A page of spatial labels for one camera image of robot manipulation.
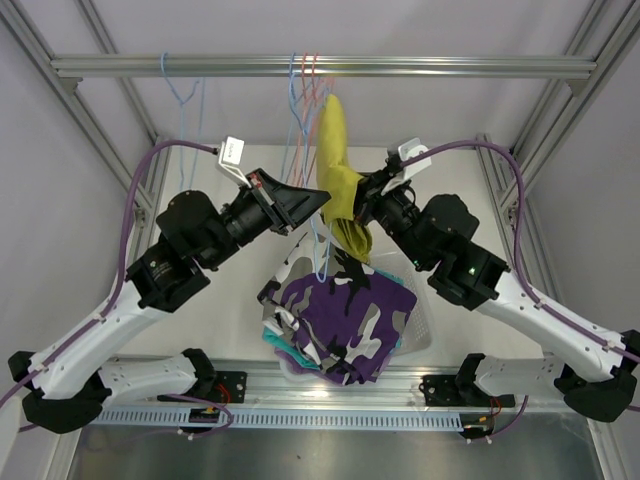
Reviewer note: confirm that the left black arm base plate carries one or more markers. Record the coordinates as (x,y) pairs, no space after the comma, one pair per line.
(229,389)

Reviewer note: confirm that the white plastic basket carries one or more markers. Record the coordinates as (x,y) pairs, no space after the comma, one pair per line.
(420,325)

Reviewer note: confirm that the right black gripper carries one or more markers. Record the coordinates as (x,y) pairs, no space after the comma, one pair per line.
(368,193)

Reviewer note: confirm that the pink hanger of camouflage trousers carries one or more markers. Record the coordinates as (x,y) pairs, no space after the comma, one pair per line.
(310,164)

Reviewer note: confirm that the aluminium hanging rail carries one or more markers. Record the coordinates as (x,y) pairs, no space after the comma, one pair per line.
(267,66)

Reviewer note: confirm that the pink hanger of teal trousers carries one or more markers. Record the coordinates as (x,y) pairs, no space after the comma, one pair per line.
(307,85)

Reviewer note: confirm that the light blue wire hanger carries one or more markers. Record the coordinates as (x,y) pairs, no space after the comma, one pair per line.
(198,85)

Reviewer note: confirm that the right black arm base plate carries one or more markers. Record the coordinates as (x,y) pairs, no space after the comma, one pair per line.
(447,391)

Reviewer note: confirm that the blue hanger of purple trousers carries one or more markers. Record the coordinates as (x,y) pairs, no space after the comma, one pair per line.
(294,115)

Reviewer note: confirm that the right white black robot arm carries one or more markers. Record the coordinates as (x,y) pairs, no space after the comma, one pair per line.
(587,367)

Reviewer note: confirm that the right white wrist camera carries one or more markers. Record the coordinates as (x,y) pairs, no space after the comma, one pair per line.
(398,155)

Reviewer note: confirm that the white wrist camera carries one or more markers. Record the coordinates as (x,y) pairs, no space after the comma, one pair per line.
(398,155)
(229,159)

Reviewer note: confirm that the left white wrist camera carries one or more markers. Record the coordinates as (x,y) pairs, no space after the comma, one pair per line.
(229,159)

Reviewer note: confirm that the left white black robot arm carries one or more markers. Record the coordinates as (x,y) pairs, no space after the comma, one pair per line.
(71,383)

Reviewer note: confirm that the yellow trousers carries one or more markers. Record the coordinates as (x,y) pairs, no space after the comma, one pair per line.
(335,176)

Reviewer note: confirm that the blue hanger of yellow trousers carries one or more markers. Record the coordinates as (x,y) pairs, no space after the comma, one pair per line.
(321,249)

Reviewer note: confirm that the aluminium frame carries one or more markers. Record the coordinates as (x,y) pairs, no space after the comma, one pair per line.
(62,206)

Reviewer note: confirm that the grey purple camouflage trousers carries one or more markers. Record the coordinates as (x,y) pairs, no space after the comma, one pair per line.
(340,315)

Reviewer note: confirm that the white slotted cable duct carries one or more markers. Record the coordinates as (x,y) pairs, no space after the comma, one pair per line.
(247,418)

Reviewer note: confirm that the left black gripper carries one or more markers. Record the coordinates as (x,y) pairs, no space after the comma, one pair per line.
(284,207)

